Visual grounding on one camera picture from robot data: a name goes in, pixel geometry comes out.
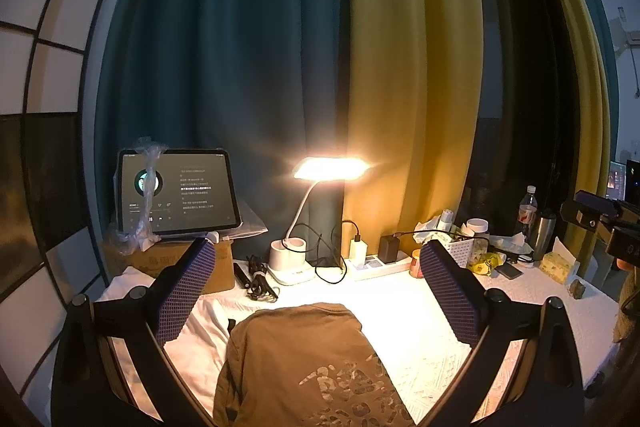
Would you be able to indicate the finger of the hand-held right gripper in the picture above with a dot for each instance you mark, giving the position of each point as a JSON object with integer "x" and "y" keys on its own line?
{"x": 590, "y": 207}

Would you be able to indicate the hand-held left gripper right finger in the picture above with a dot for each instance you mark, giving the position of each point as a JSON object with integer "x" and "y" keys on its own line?
{"x": 450, "y": 292}

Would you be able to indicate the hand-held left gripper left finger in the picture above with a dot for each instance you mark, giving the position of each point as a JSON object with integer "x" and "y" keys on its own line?
{"x": 185, "y": 292}

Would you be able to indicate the brown printed t-shirt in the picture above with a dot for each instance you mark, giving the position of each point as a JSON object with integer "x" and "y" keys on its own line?
{"x": 300, "y": 347}

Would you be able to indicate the person's right hand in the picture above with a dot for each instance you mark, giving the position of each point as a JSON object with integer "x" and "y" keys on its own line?
{"x": 627, "y": 264}

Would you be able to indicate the white plastic basket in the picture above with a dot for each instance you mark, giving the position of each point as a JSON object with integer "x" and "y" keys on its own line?
{"x": 462, "y": 252}

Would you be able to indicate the computer monitor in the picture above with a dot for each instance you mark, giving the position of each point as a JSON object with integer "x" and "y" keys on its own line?
{"x": 622, "y": 179}

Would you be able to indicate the red gold can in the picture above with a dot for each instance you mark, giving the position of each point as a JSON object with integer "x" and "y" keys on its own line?
{"x": 415, "y": 264}

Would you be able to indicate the yellow snack bag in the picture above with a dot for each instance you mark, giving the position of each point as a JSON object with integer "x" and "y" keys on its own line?
{"x": 485, "y": 263}

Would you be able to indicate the cardboard box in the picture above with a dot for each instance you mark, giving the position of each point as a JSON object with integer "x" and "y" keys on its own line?
{"x": 225, "y": 267}

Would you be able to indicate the white textured table cover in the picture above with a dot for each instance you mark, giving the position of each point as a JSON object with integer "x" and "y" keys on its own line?
{"x": 400, "y": 307}

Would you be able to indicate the steel thermos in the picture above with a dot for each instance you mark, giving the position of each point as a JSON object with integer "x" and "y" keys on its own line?
{"x": 542, "y": 229}

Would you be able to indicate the dark smartphone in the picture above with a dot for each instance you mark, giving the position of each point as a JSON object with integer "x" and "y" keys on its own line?
{"x": 509, "y": 271}

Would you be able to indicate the clear water bottle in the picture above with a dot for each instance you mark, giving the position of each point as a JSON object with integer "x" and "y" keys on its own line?
{"x": 526, "y": 209}

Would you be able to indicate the yellow tissue box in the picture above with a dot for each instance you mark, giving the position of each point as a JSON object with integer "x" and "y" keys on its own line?
{"x": 557, "y": 266}

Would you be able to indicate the small grey stone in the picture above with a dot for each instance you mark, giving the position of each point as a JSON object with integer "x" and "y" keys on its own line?
{"x": 580, "y": 288}

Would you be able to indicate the crumpled white tissue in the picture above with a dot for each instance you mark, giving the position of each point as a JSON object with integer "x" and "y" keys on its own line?
{"x": 427, "y": 227}

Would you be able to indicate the clear jar white lid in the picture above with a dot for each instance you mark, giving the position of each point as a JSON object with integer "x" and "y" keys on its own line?
{"x": 477, "y": 227}

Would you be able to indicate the blue white pack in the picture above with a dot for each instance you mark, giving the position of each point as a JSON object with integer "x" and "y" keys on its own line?
{"x": 446, "y": 219}

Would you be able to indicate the white plastic wrapper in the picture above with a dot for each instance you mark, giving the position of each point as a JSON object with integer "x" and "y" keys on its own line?
{"x": 505, "y": 242}

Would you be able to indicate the black charger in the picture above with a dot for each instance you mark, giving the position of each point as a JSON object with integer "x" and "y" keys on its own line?
{"x": 388, "y": 249}

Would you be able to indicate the white power strip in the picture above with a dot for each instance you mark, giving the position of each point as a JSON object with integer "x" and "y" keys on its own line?
{"x": 370, "y": 270}

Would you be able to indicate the grey tablet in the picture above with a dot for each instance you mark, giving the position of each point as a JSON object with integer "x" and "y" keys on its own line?
{"x": 190, "y": 197}

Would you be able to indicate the white charger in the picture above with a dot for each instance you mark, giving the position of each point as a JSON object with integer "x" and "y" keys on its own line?
{"x": 358, "y": 251}

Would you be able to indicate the white desk lamp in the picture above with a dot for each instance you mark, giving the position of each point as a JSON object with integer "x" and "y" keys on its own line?
{"x": 290, "y": 263}

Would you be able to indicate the yellow curtain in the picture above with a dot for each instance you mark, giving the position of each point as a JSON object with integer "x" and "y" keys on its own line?
{"x": 590, "y": 82}
{"x": 410, "y": 82}

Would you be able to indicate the dark window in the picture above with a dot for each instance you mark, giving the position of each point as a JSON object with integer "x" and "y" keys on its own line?
{"x": 525, "y": 82}

